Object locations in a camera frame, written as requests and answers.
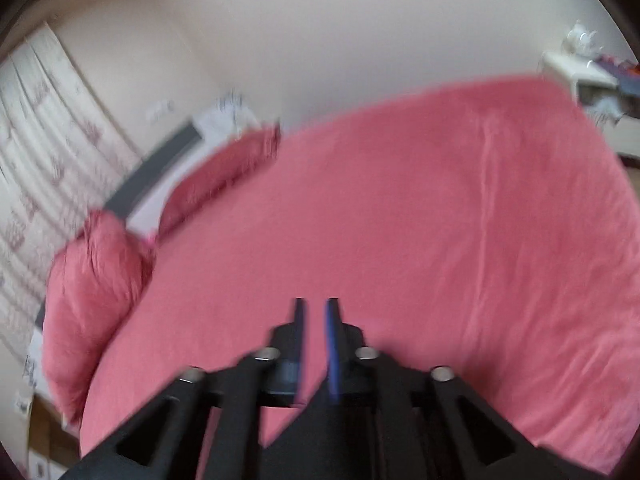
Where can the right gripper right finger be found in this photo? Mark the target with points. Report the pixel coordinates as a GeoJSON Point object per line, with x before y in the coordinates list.
{"type": "Point", "coordinates": [350, 359]}

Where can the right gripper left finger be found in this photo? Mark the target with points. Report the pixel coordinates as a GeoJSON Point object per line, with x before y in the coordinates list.
{"type": "Point", "coordinates": [284, 357]}

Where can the pink bed cover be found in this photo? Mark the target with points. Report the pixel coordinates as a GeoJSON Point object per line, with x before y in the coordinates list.
{"type": "Point", "coordinates": [487, 227]}

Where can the large pink pillow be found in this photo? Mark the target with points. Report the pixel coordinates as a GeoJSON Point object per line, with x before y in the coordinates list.
{"type": "Point", "coordinates": [94, 283]}

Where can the flat pink pillow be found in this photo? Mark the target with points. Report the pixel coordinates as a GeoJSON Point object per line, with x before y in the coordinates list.
{"type": "Point", "coordinates": [226, 166]}

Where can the grey white headboard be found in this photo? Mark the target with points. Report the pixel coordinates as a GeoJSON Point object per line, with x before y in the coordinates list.
{"type": "Point", "coordinates": [140, 200]}

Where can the patterned white curtain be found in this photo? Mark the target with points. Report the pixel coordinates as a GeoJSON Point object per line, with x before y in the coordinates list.
{"type": "Point", "coordinates": [61, 155]}

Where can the white side table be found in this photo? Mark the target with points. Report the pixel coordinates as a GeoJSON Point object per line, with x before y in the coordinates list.
{"type": "Point", "coordinates": [611, 103]}

